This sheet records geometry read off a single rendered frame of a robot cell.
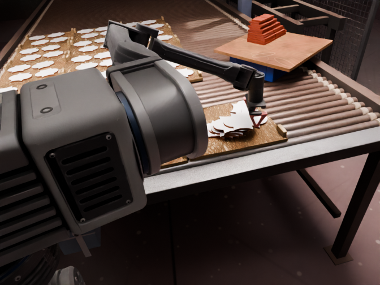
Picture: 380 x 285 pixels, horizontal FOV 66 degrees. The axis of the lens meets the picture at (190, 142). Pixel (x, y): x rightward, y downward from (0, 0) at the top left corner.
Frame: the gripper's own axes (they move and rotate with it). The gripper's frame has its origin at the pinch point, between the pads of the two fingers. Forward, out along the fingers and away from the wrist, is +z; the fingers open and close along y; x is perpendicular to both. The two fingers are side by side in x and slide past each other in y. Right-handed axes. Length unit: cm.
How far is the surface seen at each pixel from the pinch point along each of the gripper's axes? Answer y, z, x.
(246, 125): -3.3, 0.5, 3.7
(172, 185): -26.1, 8.1, 34.0
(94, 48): 120, 6, 97
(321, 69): 54, 7, -49
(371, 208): 27, 102, -91
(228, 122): -0.4, 0.5, 10.4
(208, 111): 19.4, 6.7, 17.3
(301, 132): 0.1, 9.0, -20.7
